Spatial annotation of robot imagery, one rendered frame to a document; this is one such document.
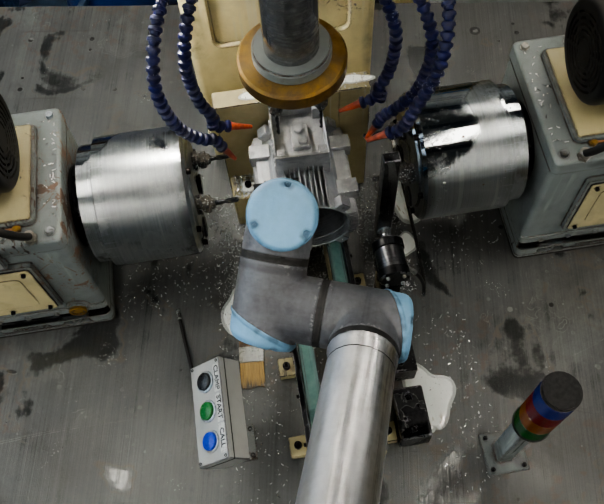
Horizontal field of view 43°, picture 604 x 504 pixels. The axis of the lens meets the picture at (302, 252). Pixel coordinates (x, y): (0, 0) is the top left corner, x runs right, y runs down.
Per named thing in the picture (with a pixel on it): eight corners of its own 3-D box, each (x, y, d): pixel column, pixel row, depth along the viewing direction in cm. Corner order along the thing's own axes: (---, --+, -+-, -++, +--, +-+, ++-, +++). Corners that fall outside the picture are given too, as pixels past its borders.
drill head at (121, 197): (47, 192, 162) (1, 122, 140) (217, 167, 164) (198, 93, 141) (47, 298, 151) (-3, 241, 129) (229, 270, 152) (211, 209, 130)
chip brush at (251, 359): (236, 297, 162) (235, 295, 162) (259, 294, 162) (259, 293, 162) (241, 390, 153) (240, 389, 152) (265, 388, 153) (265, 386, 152)
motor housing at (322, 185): (254, 173, 162) (245, 120, 145) (343, 162, 162) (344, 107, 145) (264, 257, 153) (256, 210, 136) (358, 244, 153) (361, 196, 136)
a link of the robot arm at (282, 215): (238, 250, 94) (251, 170, 94) (242, 245, 107) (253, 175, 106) (313, 262, 95) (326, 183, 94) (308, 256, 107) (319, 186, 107)
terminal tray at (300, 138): (269, 128, 148) (266, 106, 142) (323, 122, 149) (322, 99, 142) (275, 180, 143) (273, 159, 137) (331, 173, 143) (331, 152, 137)
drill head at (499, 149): (353, 146, 165) (356, 70, 142) (538, 119, 166) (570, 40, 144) (375, 248, 153) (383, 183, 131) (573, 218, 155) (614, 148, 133)
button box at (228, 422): (210, 372, 134) (188, 368, 130) (239, 359, 130) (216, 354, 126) (220, 470, 126) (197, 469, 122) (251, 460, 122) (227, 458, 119)
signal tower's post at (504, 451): (477, 434, 147) (527, 368, 110) (518, 428, 148) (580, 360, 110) (488, 476, 144) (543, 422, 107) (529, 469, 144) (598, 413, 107)
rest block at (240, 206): (236, 202, 173) (230, 173, 162) (266, 197, 173) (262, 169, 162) (239, 225, 170) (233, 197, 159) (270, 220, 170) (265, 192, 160)
